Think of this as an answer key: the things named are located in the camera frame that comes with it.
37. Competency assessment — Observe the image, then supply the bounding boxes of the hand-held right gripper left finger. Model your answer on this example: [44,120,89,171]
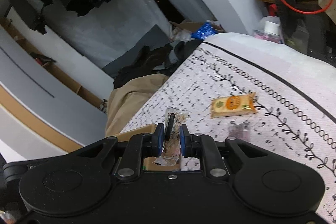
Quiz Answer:
[79,123,166,179]

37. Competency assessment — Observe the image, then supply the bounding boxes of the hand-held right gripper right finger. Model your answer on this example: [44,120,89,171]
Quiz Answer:
[180,124,265,178]

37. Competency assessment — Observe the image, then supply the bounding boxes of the brown cardboard box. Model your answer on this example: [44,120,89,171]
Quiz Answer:
[115,124,182,171]

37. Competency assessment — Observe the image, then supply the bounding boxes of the clear black-striped biscuit packet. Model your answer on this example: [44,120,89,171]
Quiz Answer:
[155,106,190,166]

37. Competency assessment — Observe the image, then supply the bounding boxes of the beige cloth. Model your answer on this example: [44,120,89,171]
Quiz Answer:
[105,74,171,136]

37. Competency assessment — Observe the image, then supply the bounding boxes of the clear purple snack packet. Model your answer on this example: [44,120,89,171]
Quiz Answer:
[226,120,252,141]

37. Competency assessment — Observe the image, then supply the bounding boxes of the orange cracker packet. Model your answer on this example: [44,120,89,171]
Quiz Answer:
[211,92,257,119]

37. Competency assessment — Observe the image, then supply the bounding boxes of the white wooden wardrobe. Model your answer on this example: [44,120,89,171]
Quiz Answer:
[0,17,109,153]

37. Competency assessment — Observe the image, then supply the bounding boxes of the dark cloth pile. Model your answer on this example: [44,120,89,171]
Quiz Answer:
[113,40,203,88]

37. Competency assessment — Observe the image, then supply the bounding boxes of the white printed blanket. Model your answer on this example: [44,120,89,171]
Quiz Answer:
[119,32,336,223]

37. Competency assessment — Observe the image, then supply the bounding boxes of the shiny blue bag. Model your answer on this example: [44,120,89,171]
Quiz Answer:
[191,21,216,40]

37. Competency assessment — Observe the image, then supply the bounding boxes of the clear white-lid container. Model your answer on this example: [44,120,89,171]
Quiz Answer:
[253,17,283,44]

